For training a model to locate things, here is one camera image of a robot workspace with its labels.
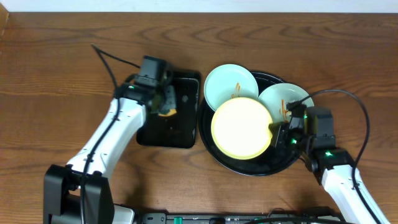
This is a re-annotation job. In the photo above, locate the orange green scrub sponge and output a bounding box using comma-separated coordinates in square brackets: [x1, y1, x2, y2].
[158, 85, 177, 117]

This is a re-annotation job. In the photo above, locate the pale green plate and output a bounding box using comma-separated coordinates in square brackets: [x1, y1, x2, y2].
[258, 83, 309, 123]

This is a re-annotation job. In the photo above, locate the yellow plate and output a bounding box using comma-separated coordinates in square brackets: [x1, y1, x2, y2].
[211, 98, 273, 160]

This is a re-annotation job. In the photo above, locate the light blue plate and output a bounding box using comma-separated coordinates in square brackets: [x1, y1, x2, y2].
[204, 64, 259, 111]

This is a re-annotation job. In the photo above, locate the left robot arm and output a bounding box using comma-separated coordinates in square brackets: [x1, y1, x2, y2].
[43, 72, 174, 223]

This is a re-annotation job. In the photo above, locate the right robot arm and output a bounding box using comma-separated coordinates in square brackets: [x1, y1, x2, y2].
[269, 106, 389, 223]

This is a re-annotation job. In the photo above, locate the round black tray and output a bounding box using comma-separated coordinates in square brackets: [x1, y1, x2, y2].
[198, 71, 299, 176]

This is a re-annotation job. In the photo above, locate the black rectangular tray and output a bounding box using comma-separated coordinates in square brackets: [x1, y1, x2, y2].
[136, 70, 201, 149]

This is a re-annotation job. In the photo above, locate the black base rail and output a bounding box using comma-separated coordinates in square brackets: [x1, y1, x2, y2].
[133, 207, 346, 224]

